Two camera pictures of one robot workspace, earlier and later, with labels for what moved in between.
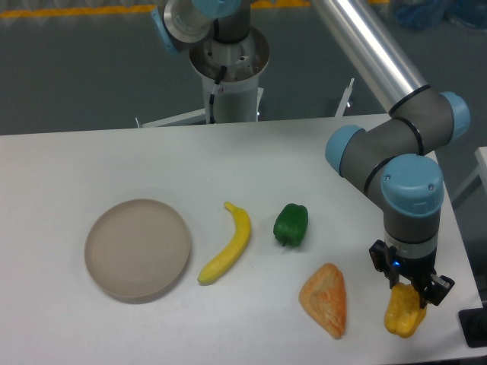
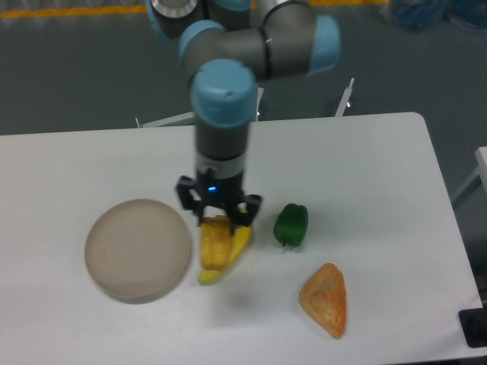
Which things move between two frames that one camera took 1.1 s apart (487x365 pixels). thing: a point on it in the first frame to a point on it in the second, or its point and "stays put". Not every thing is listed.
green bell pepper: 291,224 stays put
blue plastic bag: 421,14 stays put
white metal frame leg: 342,109 stays put
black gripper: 384,258 to 214,190
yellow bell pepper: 404,315 to 215,245
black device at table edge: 473,324 stays put
